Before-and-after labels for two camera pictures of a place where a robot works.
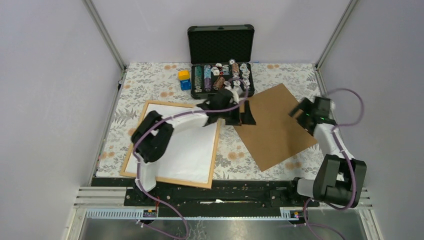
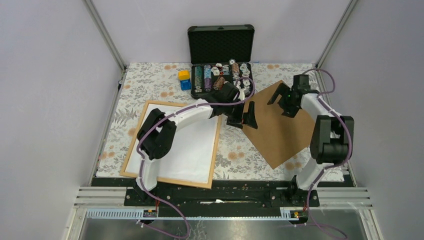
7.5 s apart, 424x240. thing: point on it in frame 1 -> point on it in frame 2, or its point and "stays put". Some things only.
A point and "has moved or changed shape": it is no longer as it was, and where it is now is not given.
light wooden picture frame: (126, 174) stays put
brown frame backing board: (276, 135) has moved or changed shape
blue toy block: (185, 84) stays put
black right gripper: (304, 105) -> (288, 111)
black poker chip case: (221, 55) stays put
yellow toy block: (184, 75) stays put
